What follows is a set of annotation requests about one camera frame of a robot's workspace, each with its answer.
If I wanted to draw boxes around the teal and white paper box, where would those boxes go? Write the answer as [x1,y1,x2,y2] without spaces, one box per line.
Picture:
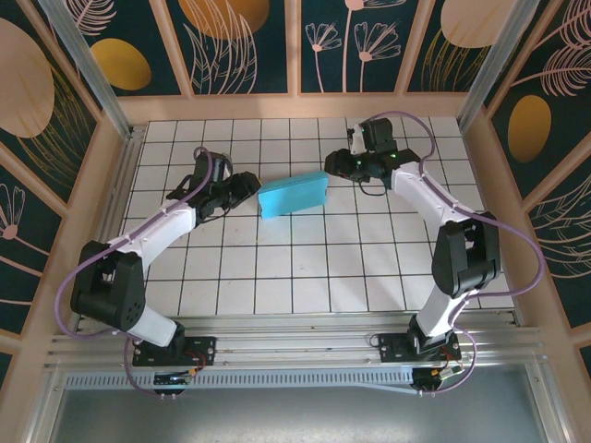
[257,169,330,221]

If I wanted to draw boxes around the pink circle gold lines panel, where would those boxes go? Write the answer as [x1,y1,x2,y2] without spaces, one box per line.
[404,0,507,96]

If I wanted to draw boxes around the framed picture at left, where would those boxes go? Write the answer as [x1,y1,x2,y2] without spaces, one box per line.
[0,0,105,207]

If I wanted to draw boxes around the grey metal sheet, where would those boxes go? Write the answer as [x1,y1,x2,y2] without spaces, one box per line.
[27,389,569,443]

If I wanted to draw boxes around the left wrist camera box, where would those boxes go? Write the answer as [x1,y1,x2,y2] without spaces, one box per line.
[212,154,233,180]

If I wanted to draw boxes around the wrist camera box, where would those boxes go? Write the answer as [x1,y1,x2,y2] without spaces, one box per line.
[212,154,233,180]
[346,123,367,154]

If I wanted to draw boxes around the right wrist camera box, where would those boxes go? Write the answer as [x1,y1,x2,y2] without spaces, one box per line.
[346,123,367,154]

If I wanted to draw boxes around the pink flowers wall panel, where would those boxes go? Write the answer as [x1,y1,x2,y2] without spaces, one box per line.
[297,0,410,96]

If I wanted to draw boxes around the aluminium side frame rail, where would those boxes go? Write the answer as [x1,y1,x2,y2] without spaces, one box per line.
[73,126,145,333]

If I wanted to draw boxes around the aluminium right frame post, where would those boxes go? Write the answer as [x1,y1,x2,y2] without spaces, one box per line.
[455,0,551,135]

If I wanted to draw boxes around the aluminium frame post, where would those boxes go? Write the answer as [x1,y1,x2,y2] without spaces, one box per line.
[455,0,551,135]
[36,0,136,138]

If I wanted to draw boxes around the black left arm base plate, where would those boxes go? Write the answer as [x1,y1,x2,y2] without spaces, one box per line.
[132,335,218,369]

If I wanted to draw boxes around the aluminium base frame rails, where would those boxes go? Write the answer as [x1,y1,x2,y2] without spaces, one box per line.
[43,311,553,370]

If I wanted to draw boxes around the yellow oval fern wall panel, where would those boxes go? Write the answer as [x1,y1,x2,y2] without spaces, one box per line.
[482,0,591,202]

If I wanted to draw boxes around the orange circle leaf wall panel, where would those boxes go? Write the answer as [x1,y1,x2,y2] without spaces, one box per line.
[163,0,299,97]

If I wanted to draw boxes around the aluminium left frame post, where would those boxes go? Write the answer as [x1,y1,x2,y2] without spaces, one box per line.
[36,0,136,138]

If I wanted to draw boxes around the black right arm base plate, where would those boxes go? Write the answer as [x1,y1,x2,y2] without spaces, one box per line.
[377,331,462,365]

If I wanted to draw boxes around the grey slotted cable duct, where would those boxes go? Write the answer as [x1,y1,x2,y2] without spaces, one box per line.
[64,372,416,394]

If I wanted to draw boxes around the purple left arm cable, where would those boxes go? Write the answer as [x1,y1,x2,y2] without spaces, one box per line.
[54,146,218,399]

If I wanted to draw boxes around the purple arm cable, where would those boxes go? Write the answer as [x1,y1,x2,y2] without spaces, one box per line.
[54,146,218,399]
[368,110,544,397]

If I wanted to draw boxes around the pink leaf outline wall panel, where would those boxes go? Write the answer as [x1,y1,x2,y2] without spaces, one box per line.
[524,154,591,331]

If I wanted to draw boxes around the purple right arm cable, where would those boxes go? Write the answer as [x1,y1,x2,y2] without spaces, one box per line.
[368,110,544,397]

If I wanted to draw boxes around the single flower stems wall panel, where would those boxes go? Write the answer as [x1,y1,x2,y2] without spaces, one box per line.
[0,140,66,336]

